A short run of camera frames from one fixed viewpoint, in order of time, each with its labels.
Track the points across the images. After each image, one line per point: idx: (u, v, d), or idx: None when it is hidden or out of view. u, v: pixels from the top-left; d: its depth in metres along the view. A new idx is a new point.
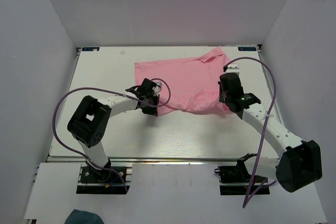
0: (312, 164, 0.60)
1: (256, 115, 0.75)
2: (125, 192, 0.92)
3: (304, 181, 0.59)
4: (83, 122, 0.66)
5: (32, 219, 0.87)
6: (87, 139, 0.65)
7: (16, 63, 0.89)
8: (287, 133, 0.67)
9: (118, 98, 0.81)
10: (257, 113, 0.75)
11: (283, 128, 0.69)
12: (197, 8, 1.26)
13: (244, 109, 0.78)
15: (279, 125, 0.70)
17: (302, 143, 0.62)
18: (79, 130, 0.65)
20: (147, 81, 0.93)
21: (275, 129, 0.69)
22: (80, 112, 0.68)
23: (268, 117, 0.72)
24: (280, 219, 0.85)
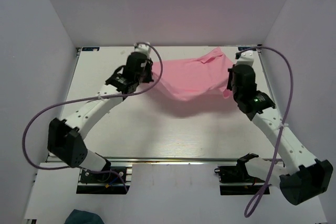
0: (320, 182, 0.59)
1: (269, 122, 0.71)
2: (125, 192, 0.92)
3: (308, 197, 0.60)
4: (60, 147, 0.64)
5: (32, 219, 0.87)
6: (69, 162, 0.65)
7: (16, 63, 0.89)
8: (301, 150, 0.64)
9: (92, 107, 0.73)
10: (270, 119, 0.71)
11: (297, 143, 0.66)
12: (197, 7, 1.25)
13: (257, 114, 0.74)
15: (293, 138, 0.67)
17: (315, 162, 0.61)
18: (60, 155, 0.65)
20: (129, 58, 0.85)
21: (289, 143, 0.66)
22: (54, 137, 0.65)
23: (283, 127, 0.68)
24: (281, 220, 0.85)
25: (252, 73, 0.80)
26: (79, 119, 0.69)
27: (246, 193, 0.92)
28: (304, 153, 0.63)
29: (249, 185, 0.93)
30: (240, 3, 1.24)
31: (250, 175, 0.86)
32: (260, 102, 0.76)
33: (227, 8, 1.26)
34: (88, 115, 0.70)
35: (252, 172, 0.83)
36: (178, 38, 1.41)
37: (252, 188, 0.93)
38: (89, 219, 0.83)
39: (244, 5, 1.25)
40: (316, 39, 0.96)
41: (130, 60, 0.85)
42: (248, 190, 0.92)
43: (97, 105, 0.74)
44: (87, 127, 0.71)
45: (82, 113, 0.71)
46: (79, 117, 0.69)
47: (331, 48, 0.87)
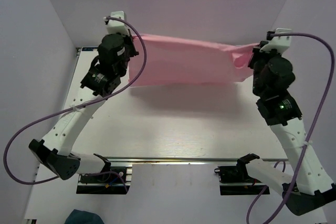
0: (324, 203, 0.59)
1: (291, 138, 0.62)
2: (125, 192, 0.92)
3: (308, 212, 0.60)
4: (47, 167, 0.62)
5: (32, 220, 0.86)
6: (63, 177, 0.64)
7: (16, 63, 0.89)
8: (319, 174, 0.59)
9: (70, 120, 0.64)
10: (294, 134, 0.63)
11: (317, 163, 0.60)
12: (197, 7, 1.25)
13: (280, 125, 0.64)
15: (314, 158, 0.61)
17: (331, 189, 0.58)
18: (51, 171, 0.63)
20: (101, 49, 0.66)
21: (309, 163, 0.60)
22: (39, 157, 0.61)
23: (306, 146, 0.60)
24: (281, 220, 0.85)
25: (291, 76, 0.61)
26: (56, 138, 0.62)
27: (245, 193, 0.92)
28: (321, 177, 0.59)
29: (249, 185, 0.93)
30: (241, 3, 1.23)
31: (251, 176, 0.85)
32: (286, 109, 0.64)
33: (227, 8, 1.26)
34: (66, 132, 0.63)
35: (252, 173, 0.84)
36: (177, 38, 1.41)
37: (251, 188, 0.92)
38: (89, 219, 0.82)
39: (244, 5, 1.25)
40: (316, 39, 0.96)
41: (103, 50, 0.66)
42: (248, 190, 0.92)
43: (75, 116, 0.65)
44: (70, 142, 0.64)
45: (59, 129, 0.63)
46: (56, 135, 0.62)
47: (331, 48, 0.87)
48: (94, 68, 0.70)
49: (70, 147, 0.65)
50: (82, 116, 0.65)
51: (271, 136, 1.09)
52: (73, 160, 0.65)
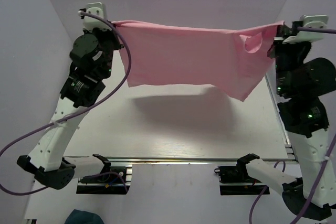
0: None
1: (313, 152, 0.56)
2: (125, 192, 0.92)
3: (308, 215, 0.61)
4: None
5: (32, 220, 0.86)
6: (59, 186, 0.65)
7: (16, 63, 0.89)
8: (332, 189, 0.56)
9: (53, 136, 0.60)
10: (315, 147, 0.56)
11: (332, 176, 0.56)
12: (197, 7, 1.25)
13: (304, 137, 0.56)
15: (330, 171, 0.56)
17: None
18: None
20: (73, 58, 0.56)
21: (325, 177, 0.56)
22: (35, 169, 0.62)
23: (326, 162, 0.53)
24: (282, 220, 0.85)
25: (333, 85, 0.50)
26: (41, 156, 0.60)
27: (246, 193, 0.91)
28: (333, 191, 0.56)
29: (249, 185, 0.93)
30: (241, 3, 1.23)
31: (251, 176, 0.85)
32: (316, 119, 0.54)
33: (227, 8, 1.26)
34: (50, 150, 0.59)
35: (252, 173, 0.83)
36: None
37: (252, 188, 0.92)
38: (90, 219, 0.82)
39: (244, 5, 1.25)
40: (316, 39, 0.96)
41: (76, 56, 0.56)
42: (248, 190, 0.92)
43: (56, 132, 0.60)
44: (57, 157, 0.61)
45: (43, 146, 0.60)
46: (41, 151, 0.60)
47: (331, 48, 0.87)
48: (73, 74, 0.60)
49: (59, 160, 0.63)
50: (64, 131, 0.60)
51: (270, 136, 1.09)
52: (65, 171, 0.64)
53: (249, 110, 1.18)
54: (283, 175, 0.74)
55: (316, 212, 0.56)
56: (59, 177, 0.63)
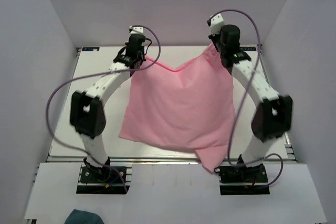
0: (289, 116, 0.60)
1: (243, 71, 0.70)
2: (125, 192, 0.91)
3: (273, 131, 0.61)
4: (82, 119, 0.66)
5: (32, 219, 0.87)
6: (91, 137, 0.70)
7: (16, 62, 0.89)
8: (268, 87, 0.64)
9: (108, 79, 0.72)
10: (245, 68, 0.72)
11: (264, 83, 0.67)
12: (196, 7, 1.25)
13: (234, 65, 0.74)
15: (262, 81, 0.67)
17: (279, 97, 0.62)
18: (83, 125, 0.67)
20: (132, 38, 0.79)
21: (257, 83, 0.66)
22: (72, 109, 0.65)
23: (254, 73, 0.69)
24: (281, 220, 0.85)
25: (235, 28, 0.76)
26: (95, 89, 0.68)
27: (246, 193, 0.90)
28: (269, 90, 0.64)
29: (249, 185, 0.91)
30: (240, 3, 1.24)
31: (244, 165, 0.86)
32: (238, 57, 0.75)
33: (226, 7, 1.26)
34: (105, 86, 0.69)
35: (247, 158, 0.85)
36: (177, 38, 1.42)
37: (251, 188, 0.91)
38: (89, 219, 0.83)
39: (243, 4, 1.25)
40: (313, 41, 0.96)
41: (130, 40, 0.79)
42: (248, 190, 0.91)
43: (111, 78, 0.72)
44: (106, 95, 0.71)
45: (100, 85, 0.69)
46: (97, 88, 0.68)
47: (329, 48, 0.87)
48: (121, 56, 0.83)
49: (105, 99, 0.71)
50: (116, 78, 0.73)
51: None
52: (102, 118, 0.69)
53: (250, 109, 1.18)
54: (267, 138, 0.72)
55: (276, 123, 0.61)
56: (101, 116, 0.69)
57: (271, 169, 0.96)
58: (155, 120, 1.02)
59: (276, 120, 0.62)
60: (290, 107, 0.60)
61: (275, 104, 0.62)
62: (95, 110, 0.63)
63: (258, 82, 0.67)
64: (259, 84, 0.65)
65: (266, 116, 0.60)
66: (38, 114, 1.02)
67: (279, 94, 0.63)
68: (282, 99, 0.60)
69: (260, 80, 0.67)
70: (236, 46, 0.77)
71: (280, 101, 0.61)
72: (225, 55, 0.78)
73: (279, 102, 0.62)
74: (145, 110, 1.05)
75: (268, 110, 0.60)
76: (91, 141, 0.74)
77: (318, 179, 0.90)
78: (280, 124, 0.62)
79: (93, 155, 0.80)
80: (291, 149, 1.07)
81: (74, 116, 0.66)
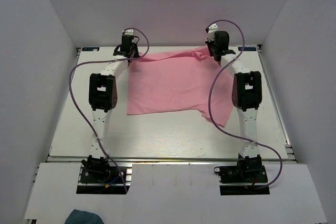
0: (259, 87, 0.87)
1: (227, 59, 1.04)
2: (125, 192, 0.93)
3: (249, 100, 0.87)
4: (100, 95, 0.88)
5: (32, 219, 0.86)
6: (106, 109, 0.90)
7: (16, 62, 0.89)
8: (242, 67, 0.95)
9: (114, 66, 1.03)
10: (229, 57, 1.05)
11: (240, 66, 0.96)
12: (196, 7, 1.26)
13: (222, 57, 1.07)
15: (239, 64, 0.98)
17: (251, 74, 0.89)
18: (101, 101, 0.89)
20: (124, 38, 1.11)
21: (237, 65, 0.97)
22: (93, 88, 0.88)
23: (235, 60, 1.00)
24: (281, 220, 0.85)
25: (224, 32, 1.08)
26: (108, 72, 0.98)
27: (245, 193, 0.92)
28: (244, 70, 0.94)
29: (249, 185, 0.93)
30: (240, 3, 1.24)
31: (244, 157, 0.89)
32: (226, 52, 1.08)
33: (226, 8, 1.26)
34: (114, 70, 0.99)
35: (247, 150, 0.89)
36: (177, 38, 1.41)
37: (252, 188, 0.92)
38: (89, 219, 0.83)
39: (243, 5, 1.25)
40: (312, 41, 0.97)
41: (124, 39, 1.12)
42: (248, 190, 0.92)
43: (116, 65, 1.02)
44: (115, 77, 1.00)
45: (109, 68, 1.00)
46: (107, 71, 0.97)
47: (329, 48, 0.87)
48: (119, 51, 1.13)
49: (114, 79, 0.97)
50: (123, 65, 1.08)
51: (270, 136, 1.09)
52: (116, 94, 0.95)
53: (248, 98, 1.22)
54: (251, 116, 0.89)
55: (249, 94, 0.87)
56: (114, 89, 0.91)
57: (271, 169, 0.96)
58: (167, 96, 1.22)
59: (251, 91, 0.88)
60: (259, 81, 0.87)
61: (249, 80, 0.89)
62: (112, 83, 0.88)
63: (238, 65, 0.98)
64: (237, 66, 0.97)
65: (242, 86, 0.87)
66: (38, 114, 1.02)
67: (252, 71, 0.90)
68: (253, 75, 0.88)
69: (239, 63, 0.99)
70: (225, 45, 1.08)
71: (252, 76, 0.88)
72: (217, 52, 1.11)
73: (251, 77, 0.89)
74: (157, 90, 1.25)
75: (242, 82, 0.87)
76: (103, 116, 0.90)
77: (318, 179, 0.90)
78: (253, 94, 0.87)
79: (100, 137, 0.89)
80: (291, 149, 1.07)
81: (93, 94, 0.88)
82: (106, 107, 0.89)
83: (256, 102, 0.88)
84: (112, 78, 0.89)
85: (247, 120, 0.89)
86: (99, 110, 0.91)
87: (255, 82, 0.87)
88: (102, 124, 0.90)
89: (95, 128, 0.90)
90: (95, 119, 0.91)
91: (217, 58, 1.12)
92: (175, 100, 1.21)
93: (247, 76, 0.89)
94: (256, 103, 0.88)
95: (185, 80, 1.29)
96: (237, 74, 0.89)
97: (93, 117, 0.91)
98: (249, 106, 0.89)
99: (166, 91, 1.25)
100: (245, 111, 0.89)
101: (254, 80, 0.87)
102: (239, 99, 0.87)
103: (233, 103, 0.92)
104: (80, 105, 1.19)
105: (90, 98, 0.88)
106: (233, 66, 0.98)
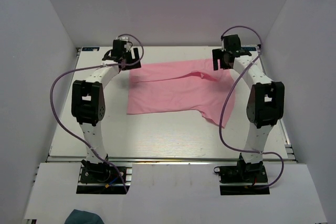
0: (279, 101, 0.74)
1: (243, 63, 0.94)
2: (125, 192, 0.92)
3: (265, 115, 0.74)
4: (85, 105, 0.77)
5: (32, 219, 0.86)
6: (93, 123, 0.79)
7: (16, 63, 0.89)
8: (262, 76, 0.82)
9: (103, 71, 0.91)
10: (245, 61, 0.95)
11: (258, 73, 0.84)
12: (196, 7, 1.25)
13: (235, 59, 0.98)
15: (257, 70, 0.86)
17: (271, 84, 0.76)
18: (85, 113, 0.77)
20: (116, 43, 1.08)
21: (253, 72, 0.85)
22: (76, 97, 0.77)
23: (251, 64, 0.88)
24: (281, 220, 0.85)
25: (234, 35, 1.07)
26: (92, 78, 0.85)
27: (246, 193, 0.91)
28: (263, 78, 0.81)
29: (249, 185, 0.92)
30: (240, 3, 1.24)
31: (246, 162, 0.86)
32: (240, 53, 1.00)
33: (226, 8, 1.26)
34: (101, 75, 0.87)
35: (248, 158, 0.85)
36: (177, 38, 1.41)
37: (252, 188, 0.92)
38: (89, 219, 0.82)
39: (243, 4, 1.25)
40: (313, 41, 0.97)
41: (116, 43, 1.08)
42: (248, 190, 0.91)
43: (104, 70, 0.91)
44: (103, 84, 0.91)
45: (96, 75, 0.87)
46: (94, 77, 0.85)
47: (329, 48, 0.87)
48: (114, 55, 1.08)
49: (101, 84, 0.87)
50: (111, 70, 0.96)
51: (270, 136, 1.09)
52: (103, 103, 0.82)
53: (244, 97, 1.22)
54: (264, 131, 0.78)
55: (268, 109, 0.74)
56: (101, 98, 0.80)
57: (271, 169, 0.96)
58: (168, 97, 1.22)
59: (270, 105, 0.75)
60: (281, 94, 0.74)
61: (269, 91, 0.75)
62: (97, 92, 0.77)
63: (253, 71, 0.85)
64: (255, 74, 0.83)
65: (261, 99, 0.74)
66: (38, 114, 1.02)
67: (273, 82, 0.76)
68: (275, 86, 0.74)
69: (256, 70, 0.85)
70: (237, 45, 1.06)
71: (273, 88, 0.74)
72: (230, 53, 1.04)
73: (272, 88, 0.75)
74: (157, 91, 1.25)
75: (261, 94, 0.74)
76: (93, 129, 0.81)
77: (318, 179, 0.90)
78: (272, 109, 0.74)
79: (93, 148, 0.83)
80: (291, 149, 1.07)
81: (77, 105, 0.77)
82: (92, 119, 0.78)
83: (275, 118, 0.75)
84: (98, 86, 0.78)
85: (258, 136, 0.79)
86: (86, 123, 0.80)
87: (276, 95, 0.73)
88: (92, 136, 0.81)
89: (86, 139, 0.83)
90: (84, 132, 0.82)
91: (230, 59, 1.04)
92: (175, 100, 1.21)
93: (267, 87, 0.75)
94: (274, 119, 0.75)
95: (186, 83, 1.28)
96: (255, 84, 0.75)
97: (83, 129, 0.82)
98: (265, 122, 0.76)
99: (166, 92, 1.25)
100: (260, 127, 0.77)
101: (276, 93, 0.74)
102: (256, 114, 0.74)
103: (249, 118, 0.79)
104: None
105: (73, 109, 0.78)
106: (250, 73, 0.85)
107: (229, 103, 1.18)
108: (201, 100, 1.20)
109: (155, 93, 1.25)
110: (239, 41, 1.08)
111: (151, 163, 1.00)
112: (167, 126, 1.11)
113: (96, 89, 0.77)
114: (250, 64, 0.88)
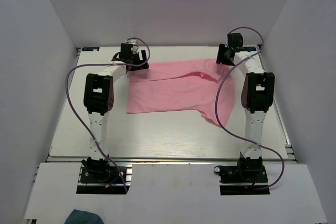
0: (270, 90, 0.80)
1: (241, 57, 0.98)
2: (125, 192, 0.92)
3: (256, 101, 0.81)
4: (95, 96, 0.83)
5: (32, 219, 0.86)
6: (102, 113, 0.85)
7: (16, 63, 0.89)
8: (256, 67, 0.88)
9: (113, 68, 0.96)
10: (242, 55, 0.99)
11: (254, 64, 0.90)
12: (196, 7, 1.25)
13: (235, 53, 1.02)
15: (252, 61, 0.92)
17: (264, 75, 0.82)
18: (96, 103, 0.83)
20: (124, 46, 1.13)
21: (249, 63, 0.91)
22: (88, 88, 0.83)
23: (249, 57, 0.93)
24: (281, 220, 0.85)
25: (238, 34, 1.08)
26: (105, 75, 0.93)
27: (246, 193, 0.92)
28: (256, 69, 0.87)
29: (249, 185, 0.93)
30: (240, 3, 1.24)
31: (244, 157, 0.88)
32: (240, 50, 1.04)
33: (226, 8, 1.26)
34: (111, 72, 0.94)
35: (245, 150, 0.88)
36: (177, 38, 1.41)
37: (252, 188, 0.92)
38: (89, 219, 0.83)
39: (243, 5, 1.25)
40: (313, 41, 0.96)
41: (123, 46, 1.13)
42: (248, 191, 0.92)
43: (115, 67, 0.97)
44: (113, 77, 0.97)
45: (107, 70, 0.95)
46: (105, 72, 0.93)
47: (329, 48, 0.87)
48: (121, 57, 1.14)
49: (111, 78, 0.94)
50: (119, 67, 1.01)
51: (270, 136, 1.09)
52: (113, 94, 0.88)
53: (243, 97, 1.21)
54: (258, 118, 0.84)
55: (261, 96, 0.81)
56: (111, 91, 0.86)
57: (271, 169, 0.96)
58: (168, 97, 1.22)
59: (261, 93, 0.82)
60: (271, 83, 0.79)
61: (262, 81, 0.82)
62: (108, 84, 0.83)
63: (250, 63, 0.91)
64: (250, 65, 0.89)
65: (253, 87, 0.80)
66: (38, 114, 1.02)
67: (265, 72, 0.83)
68: (266, 76, 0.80)
69: (252, 62, 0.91)
70: (239, 43, 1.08)
71: (265, 77, 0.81)
72: (231, 49, 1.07)
73: (264, 78, 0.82)
74: (158, 91, 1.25)
75: (254, 83, 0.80)
76: (100, 119, 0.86)
77: (318, 179, 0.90)
78: (263, 97, 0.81)
79: (98, 141, 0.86)
80: (291, 149, 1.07)
81: (88, 95, 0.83)
82: (102, 109, 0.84)
83: (265, 104, 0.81)
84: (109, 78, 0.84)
85: (253, 123, 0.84)
86: (95, 113, 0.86)
87: (267, 84, 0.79)
88: (99, 126, 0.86)
89: (93, 131, 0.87)
90: (92, 123, 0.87)
91: (231, 54, 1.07)
92: (175, 100, 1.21)
93: (260, 76, 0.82)
94: (266, 105, 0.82)
95: (186, 83, 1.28)
96: (249, 74, 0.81)
97: (90, 119, 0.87)
98: (258, 108, 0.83)
99: (166, 92, 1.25)
100: (253, 113, 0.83)
101: (268, 82, 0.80)
102: (249, 100, 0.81)
103: (242, 103, 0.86)
104: (80, 105, 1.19)
105: (85, 99, 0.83)
106: (246, 64, 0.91)
107: (229, 103, 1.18)
108: (201, 100, 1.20)
109: (155, 92, 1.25)
110: (242, 39, 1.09)
111: (151, 163, 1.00)
112: (167, 126, 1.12)
113: (107, 82, 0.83)
114: (247, 57, 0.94)
